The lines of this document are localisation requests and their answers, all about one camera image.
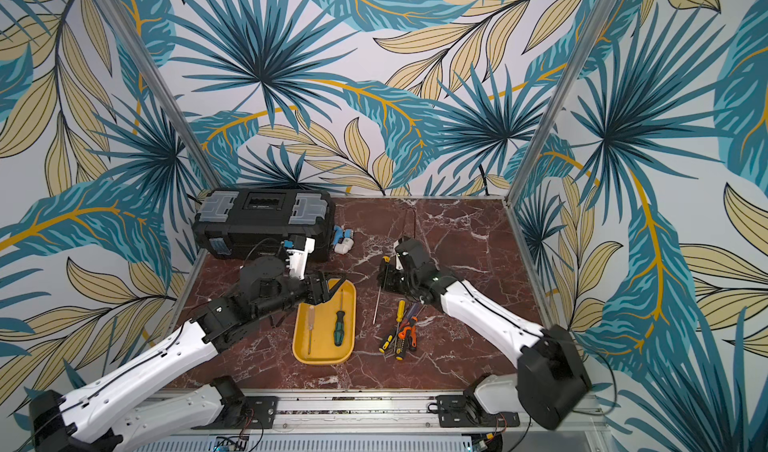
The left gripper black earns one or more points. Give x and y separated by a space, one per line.
325 294

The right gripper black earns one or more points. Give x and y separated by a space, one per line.
398 270

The long yellow black screwdriver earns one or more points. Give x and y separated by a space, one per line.
381 290

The green black handle screwdriver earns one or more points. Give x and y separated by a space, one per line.
339 328

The orange black handle screwdriver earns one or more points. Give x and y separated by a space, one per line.
405 343

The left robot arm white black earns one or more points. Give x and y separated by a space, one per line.
109 414

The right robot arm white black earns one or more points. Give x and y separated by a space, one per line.
550 379

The yellow plastic tray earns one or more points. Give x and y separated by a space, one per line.
324 352

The white blue plug adapter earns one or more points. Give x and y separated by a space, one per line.
343 240

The black plastic toolbox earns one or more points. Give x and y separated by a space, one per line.
236 223

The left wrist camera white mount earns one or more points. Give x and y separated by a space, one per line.
298 250

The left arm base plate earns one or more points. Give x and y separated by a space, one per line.
247 412

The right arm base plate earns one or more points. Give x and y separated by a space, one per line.
459 411

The aluminium front rail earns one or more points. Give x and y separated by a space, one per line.
358 420

